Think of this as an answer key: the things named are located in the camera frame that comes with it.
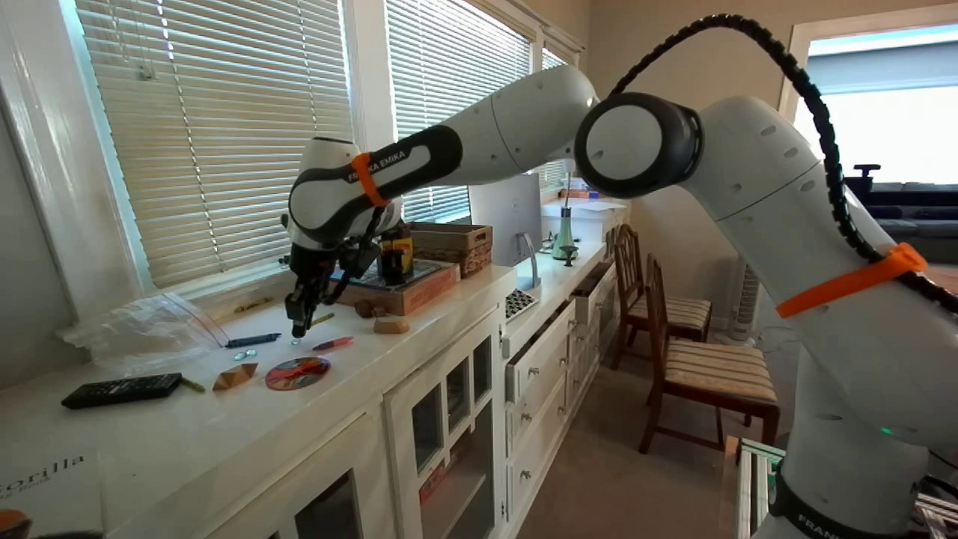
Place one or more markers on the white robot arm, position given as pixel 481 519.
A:
pixel 759 169

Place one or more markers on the wooden chair striped seat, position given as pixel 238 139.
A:
pixel 689 317
pixel 719 374

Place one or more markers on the green bottle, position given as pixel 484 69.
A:
pixel 568 232

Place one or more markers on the pink flat toy piece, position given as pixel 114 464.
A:
pixel 333 343

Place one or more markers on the wide white window blind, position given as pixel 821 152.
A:
pixel 211 130

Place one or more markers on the small brown packet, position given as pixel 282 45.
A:
pixel 235 374

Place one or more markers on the clear plastic bag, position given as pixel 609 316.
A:
pixel 138 328

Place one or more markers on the brown wooden stopper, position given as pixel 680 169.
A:
pixel 389 325

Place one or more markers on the black yellow device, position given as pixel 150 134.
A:
pixel 395 257

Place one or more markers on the silver computer monitor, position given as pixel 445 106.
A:
pixel 506 218

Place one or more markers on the computer keyboard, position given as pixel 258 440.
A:
pixel 520 304

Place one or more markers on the black remote control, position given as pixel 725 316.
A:
pixel 121 389

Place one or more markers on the colourful disc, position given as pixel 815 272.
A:
pixel 298 372

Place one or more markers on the white cabinet with drawers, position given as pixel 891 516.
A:
pixel 541 377

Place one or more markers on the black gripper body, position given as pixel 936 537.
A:
pixel 310 278

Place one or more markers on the brown unsolved case box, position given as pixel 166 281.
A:
pixel 404 292

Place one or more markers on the blue pen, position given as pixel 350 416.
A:
pixel 252 338

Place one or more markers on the narrow white window blind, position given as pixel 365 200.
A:
pixel 451 90

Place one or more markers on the aluminium frame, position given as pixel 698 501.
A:
pixel 756 489

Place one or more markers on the stacked wooden boxes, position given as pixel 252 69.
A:
pixel 452 245

